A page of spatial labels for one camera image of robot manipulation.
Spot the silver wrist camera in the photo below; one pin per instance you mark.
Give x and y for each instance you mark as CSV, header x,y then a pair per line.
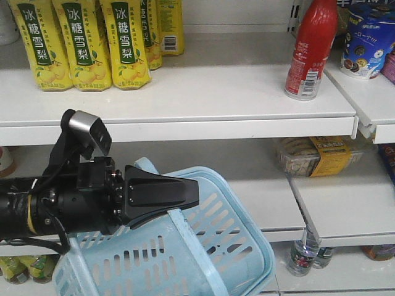
x,y
88,132

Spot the red coca cola bottle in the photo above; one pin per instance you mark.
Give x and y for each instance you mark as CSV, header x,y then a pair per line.
x,y
311,50

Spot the clear water bottle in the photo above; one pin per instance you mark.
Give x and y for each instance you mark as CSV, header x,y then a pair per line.
x,y
302,254
323,257

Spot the light blue plastic basket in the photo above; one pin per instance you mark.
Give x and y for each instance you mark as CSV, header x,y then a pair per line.
x,y
214,248

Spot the yellow pear drink bottle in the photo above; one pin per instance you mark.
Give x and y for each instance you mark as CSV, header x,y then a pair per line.
x,y
83,30
170,17
129,64
44,44
150,28

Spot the white metal shelving unit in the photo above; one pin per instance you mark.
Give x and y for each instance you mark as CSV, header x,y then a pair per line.
x,y
220,105

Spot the clear cracker box yellow label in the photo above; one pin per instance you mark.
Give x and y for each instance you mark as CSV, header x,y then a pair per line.
x,y
320,155

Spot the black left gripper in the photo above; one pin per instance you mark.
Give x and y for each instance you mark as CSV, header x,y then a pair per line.
x,y
88,197

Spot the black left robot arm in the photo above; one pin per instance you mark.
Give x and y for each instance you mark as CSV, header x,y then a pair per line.
x,y
28,205

